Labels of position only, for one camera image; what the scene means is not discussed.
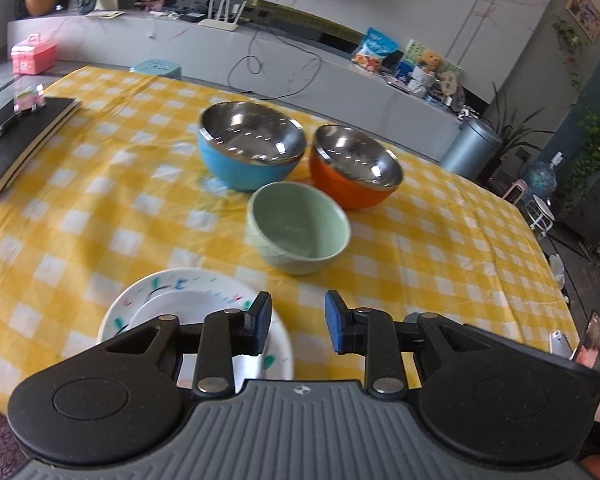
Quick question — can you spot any black cable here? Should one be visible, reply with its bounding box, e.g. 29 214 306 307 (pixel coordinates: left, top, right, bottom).
227 25 324 101

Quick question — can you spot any green ceramic bowl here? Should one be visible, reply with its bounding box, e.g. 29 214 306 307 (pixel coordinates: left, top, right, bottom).
246 182 351 276

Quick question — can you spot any grey trash can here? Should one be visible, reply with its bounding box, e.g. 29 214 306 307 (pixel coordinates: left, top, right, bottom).
439 116 503 183

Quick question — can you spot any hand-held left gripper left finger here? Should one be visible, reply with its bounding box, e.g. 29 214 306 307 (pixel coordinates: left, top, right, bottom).
97 291 272 397

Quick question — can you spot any white phone stand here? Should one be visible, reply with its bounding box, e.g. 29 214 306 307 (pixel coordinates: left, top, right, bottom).
548 330 573 358

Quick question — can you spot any smartphone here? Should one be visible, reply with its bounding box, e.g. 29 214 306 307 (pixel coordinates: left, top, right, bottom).
570 311 600 368

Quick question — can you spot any pink storage box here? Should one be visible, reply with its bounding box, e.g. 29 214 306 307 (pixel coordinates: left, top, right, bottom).
11 33 58 76

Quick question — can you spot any hanging vine plant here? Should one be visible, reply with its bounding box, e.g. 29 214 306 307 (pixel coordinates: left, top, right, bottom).
552 15 588 91

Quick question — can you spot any bushy green plant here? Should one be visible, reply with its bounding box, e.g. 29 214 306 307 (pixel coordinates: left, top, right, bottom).
562 110 600 211

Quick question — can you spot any light blue stool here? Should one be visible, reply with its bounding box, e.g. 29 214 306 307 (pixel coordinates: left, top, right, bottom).
130 59 183 78

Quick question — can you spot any long-leaf potted plant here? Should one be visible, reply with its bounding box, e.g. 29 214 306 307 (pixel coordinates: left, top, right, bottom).
490 82 556 171

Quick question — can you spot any yellow checked tablecloth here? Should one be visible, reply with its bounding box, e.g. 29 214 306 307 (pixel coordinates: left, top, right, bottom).
0 65 581 411

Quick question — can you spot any small pink heater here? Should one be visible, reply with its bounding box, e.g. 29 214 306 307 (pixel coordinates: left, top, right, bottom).
500 180 528 206

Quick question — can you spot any round paper fan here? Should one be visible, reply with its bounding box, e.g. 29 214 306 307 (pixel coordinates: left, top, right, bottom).
437 71 460 98

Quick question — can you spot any green picture board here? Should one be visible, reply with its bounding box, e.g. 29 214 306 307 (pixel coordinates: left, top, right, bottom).
397 39 463 86

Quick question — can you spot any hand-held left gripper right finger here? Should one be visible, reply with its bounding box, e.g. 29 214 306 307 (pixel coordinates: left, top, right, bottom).
324 290 506 397

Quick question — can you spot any blue water bottle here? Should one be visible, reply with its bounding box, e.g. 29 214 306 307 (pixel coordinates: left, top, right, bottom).
522 152 566 201

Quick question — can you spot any white round stool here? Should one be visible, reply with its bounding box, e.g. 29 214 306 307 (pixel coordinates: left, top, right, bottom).
527 195 556 238

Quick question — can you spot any blue snack bag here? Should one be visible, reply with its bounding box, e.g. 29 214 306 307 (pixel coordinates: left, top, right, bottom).
352 27 400 73

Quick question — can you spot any framed wall picture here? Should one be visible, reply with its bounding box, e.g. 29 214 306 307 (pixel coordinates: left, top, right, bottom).
565 0 600 41

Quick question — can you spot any white router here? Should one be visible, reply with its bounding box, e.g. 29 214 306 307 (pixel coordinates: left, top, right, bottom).
196 0 248 30

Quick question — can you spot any white fruit-print plate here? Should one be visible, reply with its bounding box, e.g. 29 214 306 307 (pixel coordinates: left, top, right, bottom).
97 269 295 386

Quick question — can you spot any small pink packet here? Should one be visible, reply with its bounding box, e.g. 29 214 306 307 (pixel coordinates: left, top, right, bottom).
12 85 48 113

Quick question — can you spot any blue steel-lined bowl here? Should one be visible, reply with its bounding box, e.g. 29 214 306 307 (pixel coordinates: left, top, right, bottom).
197 101 307 192

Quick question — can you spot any orange steel-lined bowl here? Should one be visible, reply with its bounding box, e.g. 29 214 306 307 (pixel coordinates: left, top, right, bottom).
308 124 405 211

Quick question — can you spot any white marble television console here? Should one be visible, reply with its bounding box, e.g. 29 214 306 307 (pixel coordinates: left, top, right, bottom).
7 10 468 161

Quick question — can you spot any black notebook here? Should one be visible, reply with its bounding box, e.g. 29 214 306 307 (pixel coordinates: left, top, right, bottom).
0 96 82 196

